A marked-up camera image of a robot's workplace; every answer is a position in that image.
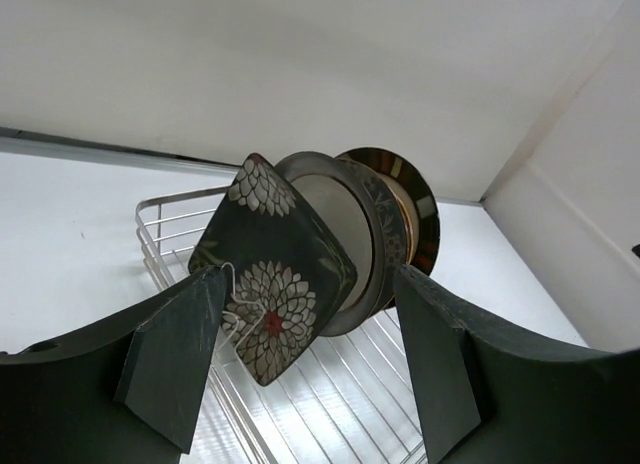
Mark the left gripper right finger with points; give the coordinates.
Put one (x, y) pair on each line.
(490, 391)

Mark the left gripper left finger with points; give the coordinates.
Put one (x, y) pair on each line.
(125, 389)

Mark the dark grey deer plate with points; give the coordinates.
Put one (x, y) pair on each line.
(391, 223)

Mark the black gold rimmed plate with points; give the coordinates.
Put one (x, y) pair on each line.
(416, 199)

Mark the black square floral plate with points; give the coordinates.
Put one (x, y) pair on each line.
(289, 274)

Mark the silver rimmed cream plate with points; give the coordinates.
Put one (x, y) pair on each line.
(343, 193)

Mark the wire dish rack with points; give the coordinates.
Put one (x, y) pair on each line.
(346, 400)

